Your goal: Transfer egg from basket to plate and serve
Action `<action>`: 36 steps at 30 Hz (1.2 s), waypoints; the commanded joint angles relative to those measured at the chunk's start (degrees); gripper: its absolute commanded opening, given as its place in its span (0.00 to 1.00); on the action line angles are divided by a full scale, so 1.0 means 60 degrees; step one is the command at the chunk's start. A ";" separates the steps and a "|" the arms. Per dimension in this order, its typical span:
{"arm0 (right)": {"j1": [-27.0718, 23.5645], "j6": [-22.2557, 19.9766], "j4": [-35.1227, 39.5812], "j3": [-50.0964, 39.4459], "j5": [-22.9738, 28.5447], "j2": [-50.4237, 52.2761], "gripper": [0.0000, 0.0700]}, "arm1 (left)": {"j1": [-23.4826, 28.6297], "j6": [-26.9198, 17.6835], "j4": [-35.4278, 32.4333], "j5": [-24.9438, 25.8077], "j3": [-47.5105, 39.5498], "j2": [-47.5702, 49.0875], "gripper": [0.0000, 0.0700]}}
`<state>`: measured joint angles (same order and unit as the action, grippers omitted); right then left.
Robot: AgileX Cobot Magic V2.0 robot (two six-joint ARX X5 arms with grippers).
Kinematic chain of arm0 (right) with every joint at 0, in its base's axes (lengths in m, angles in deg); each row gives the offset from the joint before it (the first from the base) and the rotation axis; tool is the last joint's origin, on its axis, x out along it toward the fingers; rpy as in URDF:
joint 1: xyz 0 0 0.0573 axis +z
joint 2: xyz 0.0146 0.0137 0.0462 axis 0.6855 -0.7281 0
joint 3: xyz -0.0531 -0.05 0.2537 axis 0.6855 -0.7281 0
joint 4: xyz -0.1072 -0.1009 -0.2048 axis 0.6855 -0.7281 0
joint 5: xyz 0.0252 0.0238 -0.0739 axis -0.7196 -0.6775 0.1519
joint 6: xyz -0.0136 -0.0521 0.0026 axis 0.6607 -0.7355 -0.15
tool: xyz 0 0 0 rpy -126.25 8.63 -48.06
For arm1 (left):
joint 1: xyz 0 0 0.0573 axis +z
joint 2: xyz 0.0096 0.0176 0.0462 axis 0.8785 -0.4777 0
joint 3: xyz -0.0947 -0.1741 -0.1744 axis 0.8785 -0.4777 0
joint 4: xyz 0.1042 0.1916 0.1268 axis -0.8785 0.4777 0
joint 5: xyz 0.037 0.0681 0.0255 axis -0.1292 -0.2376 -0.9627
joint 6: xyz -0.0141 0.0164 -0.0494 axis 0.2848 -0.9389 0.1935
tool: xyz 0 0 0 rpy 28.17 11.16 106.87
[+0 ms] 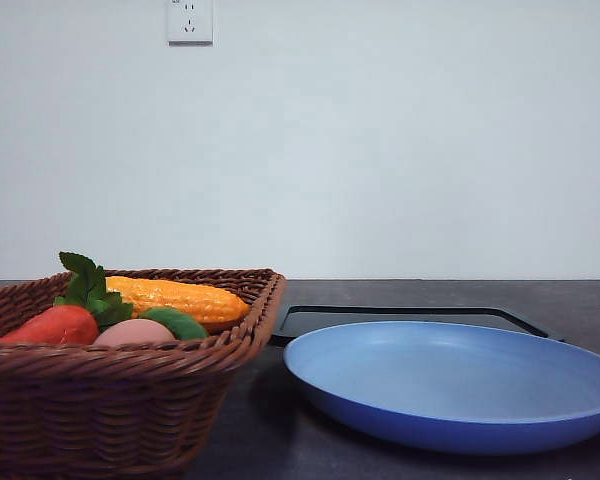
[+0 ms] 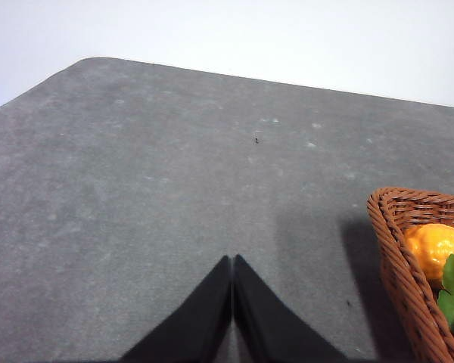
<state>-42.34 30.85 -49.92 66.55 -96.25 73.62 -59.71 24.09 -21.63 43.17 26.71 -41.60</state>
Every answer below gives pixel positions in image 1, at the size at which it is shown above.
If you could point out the blue plate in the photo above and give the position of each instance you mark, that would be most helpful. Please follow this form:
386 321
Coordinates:
447 387

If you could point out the orange toy carrot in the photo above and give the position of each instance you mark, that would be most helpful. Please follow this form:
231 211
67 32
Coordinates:
76 317

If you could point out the white wall socket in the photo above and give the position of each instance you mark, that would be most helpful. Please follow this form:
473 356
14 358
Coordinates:
190 23

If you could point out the brown egg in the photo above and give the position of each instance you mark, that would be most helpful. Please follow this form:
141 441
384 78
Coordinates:
134 331

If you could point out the green toy cucumber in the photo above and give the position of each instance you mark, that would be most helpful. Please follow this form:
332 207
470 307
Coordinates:
182 326

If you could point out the black rectangular tray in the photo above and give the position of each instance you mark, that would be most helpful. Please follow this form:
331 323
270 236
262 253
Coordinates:
301 320

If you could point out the yellow toy corn cob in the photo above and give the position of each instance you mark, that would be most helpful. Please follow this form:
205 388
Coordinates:
146 294

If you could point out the brown wicker basket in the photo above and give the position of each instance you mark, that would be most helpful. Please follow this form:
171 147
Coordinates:
140 411

